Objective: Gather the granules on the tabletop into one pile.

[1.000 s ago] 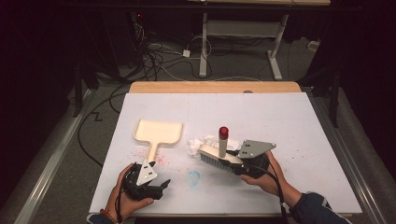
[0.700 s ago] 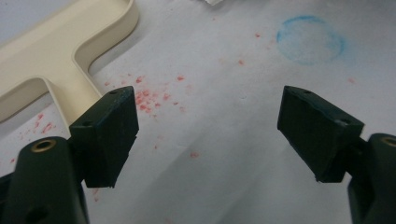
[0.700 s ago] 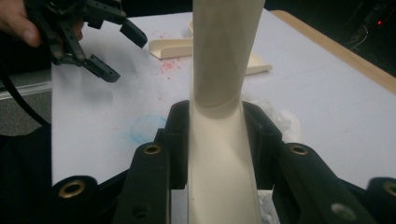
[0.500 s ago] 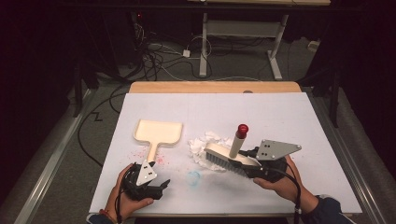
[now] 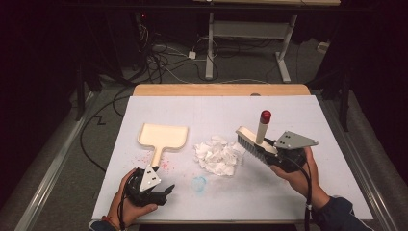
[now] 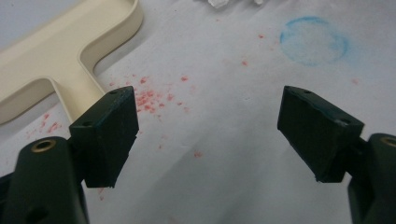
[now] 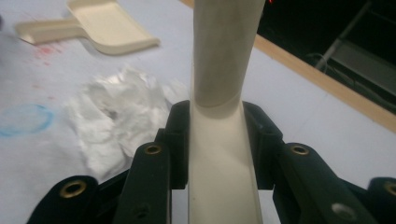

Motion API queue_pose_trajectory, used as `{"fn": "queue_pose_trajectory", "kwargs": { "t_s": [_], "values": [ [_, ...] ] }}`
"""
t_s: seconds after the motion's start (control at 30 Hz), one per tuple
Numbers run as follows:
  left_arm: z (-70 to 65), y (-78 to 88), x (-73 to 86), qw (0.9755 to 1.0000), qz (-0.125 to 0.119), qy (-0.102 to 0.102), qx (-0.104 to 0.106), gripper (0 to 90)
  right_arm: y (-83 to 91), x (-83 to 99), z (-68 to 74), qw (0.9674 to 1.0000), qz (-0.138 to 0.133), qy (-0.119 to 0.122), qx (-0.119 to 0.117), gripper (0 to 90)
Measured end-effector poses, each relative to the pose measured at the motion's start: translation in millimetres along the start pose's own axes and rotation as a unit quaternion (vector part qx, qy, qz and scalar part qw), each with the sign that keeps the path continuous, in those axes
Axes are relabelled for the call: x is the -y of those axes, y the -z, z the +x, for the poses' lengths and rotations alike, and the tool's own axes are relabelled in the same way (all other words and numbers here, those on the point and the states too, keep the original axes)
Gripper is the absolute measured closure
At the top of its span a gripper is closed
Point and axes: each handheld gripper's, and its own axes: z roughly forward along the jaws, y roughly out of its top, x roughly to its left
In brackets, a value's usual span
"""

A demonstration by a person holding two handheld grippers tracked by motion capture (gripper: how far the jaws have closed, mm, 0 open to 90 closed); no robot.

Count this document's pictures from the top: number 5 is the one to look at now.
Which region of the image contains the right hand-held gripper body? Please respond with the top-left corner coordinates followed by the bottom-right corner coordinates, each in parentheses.
top-left (271, 130), bottom-right (319, 174)

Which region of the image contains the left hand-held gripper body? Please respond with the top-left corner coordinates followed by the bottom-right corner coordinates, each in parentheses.
top-left (123, 165), bottom-right (169, 208)

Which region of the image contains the cream brush with red tip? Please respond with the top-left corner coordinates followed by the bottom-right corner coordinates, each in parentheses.
top-left (235, 110), bottom-right (279, 166)

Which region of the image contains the cream plastic dustpan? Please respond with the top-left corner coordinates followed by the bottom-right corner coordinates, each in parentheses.
top-left (138, 122), bottom-right (190, 168)

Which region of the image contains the pile of white tissues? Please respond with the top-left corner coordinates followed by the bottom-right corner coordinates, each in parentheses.
top-left (192, 135), bottom-right (246, 177)

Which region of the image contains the person's left hand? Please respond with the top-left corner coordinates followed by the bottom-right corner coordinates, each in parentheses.
top-left (107, 167), bottom-right (159, 229)

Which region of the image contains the person's right hand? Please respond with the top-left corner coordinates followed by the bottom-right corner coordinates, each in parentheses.
top-left (269, 146), bottom-right (332, 212)

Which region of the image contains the white foam board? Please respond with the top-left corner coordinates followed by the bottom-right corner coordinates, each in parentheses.
top-left (91, 94), bottom-right (374, 222)

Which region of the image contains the black metal stand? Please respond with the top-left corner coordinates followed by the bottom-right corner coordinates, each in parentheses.
top-left (339, 72), bottom-right (351, 133)

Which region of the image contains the wooden table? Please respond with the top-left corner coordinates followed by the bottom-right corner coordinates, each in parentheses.
top-left (95, 84), bottom-right (374, 225)

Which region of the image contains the left hand-held gripper cable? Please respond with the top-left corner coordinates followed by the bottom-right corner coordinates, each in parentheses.
top-left (116, 172), bottom-right (129, 231)

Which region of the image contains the hand-held gripper cable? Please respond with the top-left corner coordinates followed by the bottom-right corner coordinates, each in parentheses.
top-left (116, 172), bottom-right (129, 231)
top-left (284, 156), bottom-right (315, 231)

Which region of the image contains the right hand-held gripper cable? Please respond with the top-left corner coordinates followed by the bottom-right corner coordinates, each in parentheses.
top-left (284, 156), bottom-right (315, 231)

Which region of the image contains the red wrist bracelet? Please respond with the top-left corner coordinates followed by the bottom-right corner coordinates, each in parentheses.
top-left (101, 215), bottom-right (122, 231)

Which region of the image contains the white floor cable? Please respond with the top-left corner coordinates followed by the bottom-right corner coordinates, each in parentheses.
top-left (165, 66), bottom-right (271, 86)

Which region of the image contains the black floor cable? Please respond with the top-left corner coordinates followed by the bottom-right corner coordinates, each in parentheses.
top-left (79, 86), bottom-right (136, 173)

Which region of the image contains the aluminium rail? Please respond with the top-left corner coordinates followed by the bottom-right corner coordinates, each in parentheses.
top-left (13, 90), bottom-right (98, 231)
top-left (317, 92), bottom-right (399, 231)

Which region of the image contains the black cable bundle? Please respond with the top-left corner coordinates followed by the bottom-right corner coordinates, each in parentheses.
top-left (136, 13), bottom-right (222, 85)

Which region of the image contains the white desk frame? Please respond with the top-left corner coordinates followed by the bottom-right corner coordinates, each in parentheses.
top-left (193, 0), bottom-right (342, 84)

